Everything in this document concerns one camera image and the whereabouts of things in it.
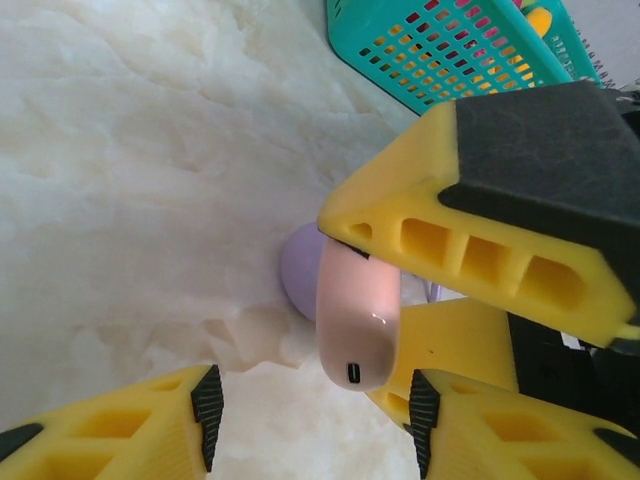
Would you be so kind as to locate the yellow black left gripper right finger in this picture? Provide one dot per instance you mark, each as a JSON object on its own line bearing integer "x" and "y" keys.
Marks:
{"x": 500, "y": 440}

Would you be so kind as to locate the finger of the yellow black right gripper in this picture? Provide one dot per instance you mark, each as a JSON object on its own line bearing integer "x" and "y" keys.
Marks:
{"x": 460, "y": 340}
{"x": 450, "y": 200}

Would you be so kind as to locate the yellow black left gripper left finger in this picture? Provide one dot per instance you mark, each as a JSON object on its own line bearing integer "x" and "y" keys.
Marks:
{"x": 100, "y": 440}

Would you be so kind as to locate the pink earbud charging case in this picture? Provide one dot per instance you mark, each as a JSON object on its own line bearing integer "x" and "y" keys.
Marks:
{"x": 355, "y": 320}

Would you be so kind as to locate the yellow banana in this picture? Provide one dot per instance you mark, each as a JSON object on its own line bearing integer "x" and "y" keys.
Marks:
{"x": 539, "y": 20}

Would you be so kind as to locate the teal plastic basket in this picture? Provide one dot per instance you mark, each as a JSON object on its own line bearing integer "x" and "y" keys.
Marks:
{"x": 350, "y": 25}

